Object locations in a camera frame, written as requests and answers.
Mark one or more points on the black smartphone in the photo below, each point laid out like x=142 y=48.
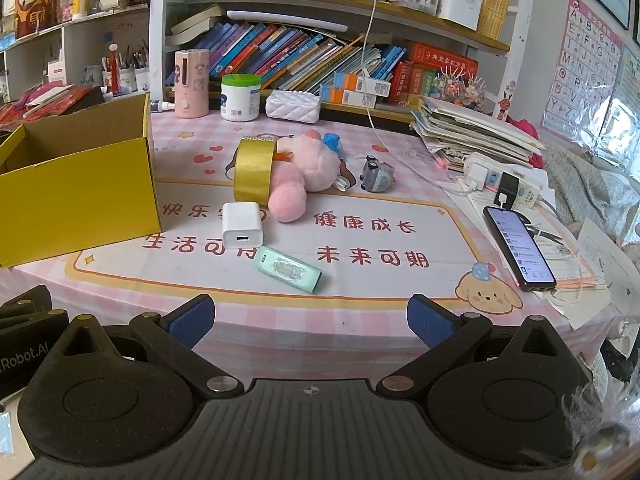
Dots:
x=520 y=247

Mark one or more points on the alphabet wall poster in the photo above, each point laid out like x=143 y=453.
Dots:
x=580 y=65

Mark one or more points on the red boxed book set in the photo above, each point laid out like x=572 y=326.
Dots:
x=412 y=82

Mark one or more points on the pile of red envelopes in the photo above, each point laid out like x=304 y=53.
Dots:
x=45 y=102

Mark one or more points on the gold tape roll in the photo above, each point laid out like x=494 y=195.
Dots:
x=252 y=170

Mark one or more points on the colourful bead decoration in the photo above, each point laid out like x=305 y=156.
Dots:
x=460 y=87

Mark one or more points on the pink printed desk mat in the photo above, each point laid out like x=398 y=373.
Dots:
x=375 y=270

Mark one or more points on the white rolled paper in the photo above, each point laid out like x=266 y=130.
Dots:
x=287 y=21

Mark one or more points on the pile of paperback books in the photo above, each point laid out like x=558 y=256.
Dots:
x=195 y=27

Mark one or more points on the white charger adapter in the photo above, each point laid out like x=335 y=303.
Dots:
x=241 y=222

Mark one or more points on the stack of papers and booklets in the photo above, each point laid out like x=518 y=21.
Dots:
x=475 y=130

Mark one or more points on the mint green small device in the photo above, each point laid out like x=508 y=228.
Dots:
x=287 y=268

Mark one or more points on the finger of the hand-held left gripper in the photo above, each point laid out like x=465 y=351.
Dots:
x=47 y=319
x=27 y=300

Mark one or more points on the grey blanket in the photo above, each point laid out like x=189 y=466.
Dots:
x=595 y=185

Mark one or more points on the white wooden bookshelf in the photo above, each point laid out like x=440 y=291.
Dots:
x=310 y=1

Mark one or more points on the white jar green lid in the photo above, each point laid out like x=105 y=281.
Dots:
x=241 y=100

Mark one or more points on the white pen organizer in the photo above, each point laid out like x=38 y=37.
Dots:
x=460 y=7

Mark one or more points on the pink plush toy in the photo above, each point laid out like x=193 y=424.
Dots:
x=300 y=172

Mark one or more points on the row of colourful books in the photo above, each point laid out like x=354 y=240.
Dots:
x=290 y=55

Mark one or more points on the small cartoon figure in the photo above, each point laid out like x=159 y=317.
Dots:
x=501 y=107

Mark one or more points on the row of yellow books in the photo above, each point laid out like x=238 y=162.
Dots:
x=495 y=0

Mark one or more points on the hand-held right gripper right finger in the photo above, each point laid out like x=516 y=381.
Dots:
x=429 y=321

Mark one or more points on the small clear bottle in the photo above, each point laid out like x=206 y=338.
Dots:
x=161 y=106

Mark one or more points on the cartoon figure decoration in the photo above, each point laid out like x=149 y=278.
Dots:
x=35 y=7

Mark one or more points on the white quilted clutch bag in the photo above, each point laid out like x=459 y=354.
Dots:
x=292 y=106

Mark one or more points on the light blue wall poster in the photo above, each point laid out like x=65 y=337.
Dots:
x=627 y=100

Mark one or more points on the white side shelf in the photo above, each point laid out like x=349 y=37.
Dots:
x=72 y=42

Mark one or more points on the white plug adapter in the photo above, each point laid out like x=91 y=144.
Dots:
x=481 y=172

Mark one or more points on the small blue plastic object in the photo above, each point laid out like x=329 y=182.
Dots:
x=332 y=144

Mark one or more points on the blue orange carton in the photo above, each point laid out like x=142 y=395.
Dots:
x=362 y=83
x=345 y=96

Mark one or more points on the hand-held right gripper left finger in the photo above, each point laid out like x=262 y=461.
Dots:
x=192 y=321

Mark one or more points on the small grey toy figure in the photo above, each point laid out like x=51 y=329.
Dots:
x=377 y=175

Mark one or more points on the pink cartoon dispenser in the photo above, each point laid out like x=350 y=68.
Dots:
x=191 y=85

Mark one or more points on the white pen cups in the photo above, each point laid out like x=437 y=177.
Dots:
x=125 y=77

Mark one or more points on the black plug adapter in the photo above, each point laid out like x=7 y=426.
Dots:
x=509 y=190

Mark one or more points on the yellow cardboard box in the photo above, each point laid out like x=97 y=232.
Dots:
x=75 y=200

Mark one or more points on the red flat box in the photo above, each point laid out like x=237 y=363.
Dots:
x=442 y=55

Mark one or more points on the person's fluffy garment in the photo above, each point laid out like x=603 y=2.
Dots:
x=605 y=435

